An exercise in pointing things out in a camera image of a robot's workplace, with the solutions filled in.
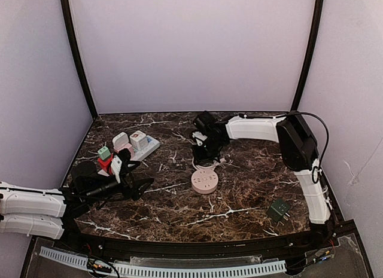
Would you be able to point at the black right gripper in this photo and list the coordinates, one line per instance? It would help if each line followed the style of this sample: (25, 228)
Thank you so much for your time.
(200, 153)

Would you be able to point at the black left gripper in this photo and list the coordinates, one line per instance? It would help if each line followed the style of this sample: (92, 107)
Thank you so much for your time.
(128, 183)

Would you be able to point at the white power strip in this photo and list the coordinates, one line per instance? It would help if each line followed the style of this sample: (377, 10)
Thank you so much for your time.
(153, 144)

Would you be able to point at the pink round socket hub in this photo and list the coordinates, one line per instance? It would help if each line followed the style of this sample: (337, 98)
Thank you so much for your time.
(204, 181)

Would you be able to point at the red cube socket adapter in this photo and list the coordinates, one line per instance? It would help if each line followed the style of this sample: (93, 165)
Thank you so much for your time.
(106, 164)

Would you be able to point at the white cube tiger adapter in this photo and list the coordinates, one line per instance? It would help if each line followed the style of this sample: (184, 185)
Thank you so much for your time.
(138, 140)

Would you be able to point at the mint green usb charger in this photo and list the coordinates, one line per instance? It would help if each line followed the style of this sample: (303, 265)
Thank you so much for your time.
(104, 153)

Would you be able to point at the small white adapter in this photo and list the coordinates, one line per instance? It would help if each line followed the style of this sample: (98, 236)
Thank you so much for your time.
(120, 140)

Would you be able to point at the pink cube socket adapter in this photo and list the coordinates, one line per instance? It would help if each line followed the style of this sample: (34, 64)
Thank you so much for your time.
(126, 147)

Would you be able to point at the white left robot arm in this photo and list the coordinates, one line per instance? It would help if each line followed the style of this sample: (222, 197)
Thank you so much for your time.
(37, 212)

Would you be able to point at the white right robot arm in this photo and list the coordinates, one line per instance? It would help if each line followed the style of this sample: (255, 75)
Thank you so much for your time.
(296, 141)

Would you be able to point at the dark green cube adapter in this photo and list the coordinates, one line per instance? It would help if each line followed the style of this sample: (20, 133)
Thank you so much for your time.
(278, 209)

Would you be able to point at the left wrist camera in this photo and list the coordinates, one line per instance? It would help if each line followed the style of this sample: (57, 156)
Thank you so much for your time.
(118, 164)

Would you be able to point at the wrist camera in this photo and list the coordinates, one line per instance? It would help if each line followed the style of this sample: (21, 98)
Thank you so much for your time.
(198, 137)
(118, 164)

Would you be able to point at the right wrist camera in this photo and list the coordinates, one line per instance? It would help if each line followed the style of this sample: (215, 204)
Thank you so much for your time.
(198, 137)

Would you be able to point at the black front frame rail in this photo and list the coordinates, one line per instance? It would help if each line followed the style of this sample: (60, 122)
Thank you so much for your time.
(182, 234)

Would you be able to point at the light blue cable duct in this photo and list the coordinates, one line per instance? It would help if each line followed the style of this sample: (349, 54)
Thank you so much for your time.
(150, 267)

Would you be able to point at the black corner frame post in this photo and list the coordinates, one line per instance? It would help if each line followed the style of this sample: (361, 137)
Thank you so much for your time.
(70, 31)

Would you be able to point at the black right corner post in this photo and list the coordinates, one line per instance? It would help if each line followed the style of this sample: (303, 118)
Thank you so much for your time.
(315, 24)

